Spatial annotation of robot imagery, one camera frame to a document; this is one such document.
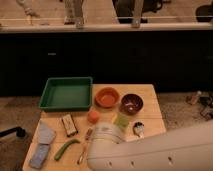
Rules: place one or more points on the green plastic cup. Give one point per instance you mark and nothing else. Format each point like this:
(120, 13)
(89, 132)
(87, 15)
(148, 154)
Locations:
(122, 121)

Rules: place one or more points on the black whiteboard eraser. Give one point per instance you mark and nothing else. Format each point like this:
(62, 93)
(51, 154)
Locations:
(69, 125)

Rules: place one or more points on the orange fruit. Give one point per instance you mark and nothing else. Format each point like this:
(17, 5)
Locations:
(93, 116)

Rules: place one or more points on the green cucumber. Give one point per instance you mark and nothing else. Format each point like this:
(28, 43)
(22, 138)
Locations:
(63, 148)

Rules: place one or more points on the green plastic tray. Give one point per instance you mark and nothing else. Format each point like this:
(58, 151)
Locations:
(67, 94)

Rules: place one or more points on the red bowl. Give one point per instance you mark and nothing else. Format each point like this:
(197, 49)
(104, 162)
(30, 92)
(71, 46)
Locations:
(107, 97)

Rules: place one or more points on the dark brown bowl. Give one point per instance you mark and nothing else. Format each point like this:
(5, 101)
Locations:
(131, 104)

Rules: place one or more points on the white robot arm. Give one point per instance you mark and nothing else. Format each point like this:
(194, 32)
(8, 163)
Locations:
(185, 149)

